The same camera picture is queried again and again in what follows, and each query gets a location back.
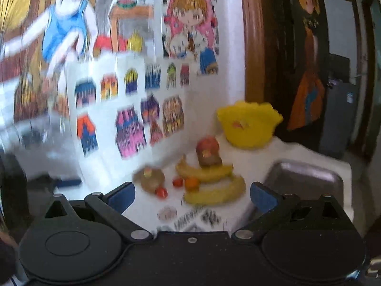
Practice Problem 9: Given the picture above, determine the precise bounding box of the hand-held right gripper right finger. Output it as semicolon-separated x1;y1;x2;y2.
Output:
232;181;344;243

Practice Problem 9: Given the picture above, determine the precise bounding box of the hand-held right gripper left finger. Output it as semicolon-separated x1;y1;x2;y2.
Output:
45;181;154;243

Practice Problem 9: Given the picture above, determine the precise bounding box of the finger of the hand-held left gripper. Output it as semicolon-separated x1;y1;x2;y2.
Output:
26;173;82;189

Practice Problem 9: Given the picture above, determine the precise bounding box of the yellow banana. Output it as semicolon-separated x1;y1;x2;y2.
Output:
175;155;234;184
183;175;247;205

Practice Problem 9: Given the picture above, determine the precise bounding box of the yellow plastic bowl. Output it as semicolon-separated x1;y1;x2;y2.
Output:
217;101;284;150

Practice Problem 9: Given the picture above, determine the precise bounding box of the metal tray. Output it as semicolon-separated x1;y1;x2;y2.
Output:
247;159;346;218

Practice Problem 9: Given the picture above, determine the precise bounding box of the printed paper sheet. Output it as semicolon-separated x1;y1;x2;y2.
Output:
156;205;227;233

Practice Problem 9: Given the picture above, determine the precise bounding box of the small orange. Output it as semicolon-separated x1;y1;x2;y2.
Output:
185;177;200;192

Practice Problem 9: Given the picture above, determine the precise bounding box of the red apple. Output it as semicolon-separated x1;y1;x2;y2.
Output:
196;136;220;157

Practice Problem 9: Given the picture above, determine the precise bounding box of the grey washing machine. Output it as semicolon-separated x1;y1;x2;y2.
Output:
319;77;358;159

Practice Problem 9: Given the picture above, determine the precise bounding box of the orange dress door poster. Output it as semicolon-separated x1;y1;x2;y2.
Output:
287;0;327;132

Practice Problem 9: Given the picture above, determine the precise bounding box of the dark wooden door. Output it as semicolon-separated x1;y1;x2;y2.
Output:
259;0;331;153

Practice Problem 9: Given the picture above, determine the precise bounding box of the dark box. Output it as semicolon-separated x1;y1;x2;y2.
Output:
327;54;351;81

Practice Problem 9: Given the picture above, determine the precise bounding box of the colourful houses wall poster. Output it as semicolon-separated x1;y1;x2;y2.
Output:
67;56;191;159

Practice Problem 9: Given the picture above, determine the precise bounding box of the cartoon room wall poster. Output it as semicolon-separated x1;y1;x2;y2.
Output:
0;0;157;123

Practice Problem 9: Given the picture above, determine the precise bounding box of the brown wooden door frame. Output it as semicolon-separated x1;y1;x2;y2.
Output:
240;0;266;109

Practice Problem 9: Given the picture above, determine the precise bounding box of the pink cartoon wall poster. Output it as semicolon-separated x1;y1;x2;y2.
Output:
162;0;221;76

